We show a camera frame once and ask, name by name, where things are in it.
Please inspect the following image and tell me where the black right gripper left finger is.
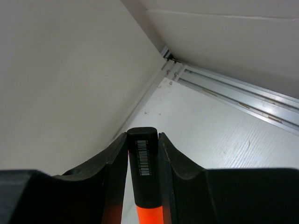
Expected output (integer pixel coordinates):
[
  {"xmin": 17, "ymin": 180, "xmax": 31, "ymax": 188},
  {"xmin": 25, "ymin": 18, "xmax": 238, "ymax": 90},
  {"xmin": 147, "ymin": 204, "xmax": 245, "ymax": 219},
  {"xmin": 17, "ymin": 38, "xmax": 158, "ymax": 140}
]
[{"xmin": 0, "ymin": 133, "xmax": 128, "ymax": 224}]

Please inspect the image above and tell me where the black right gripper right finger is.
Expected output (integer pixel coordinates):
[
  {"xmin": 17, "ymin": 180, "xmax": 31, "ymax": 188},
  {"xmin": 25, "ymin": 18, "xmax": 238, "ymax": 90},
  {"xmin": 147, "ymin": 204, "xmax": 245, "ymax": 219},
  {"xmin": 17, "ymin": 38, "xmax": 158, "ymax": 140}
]
[{"xmin": 158, "ymin": 133, "xmax": 299, "ymax": 224}]

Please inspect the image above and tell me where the black highlighter orange cap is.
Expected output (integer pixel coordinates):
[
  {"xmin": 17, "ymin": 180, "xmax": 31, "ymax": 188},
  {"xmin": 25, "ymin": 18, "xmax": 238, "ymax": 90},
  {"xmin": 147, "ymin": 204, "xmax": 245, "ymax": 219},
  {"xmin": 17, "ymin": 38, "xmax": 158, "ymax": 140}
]
[{"xmin": 127, "ymin": 127, "xmax": 164, "ymax": 224}]

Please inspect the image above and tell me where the aluminium rail right side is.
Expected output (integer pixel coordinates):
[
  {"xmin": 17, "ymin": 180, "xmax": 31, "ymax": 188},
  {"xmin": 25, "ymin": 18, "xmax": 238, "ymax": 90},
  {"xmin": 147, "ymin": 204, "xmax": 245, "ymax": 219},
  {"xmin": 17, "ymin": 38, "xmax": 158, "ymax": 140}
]
[{"xmin": 161, "ymin": 47, "xmax": 299, "ymax": 135}]

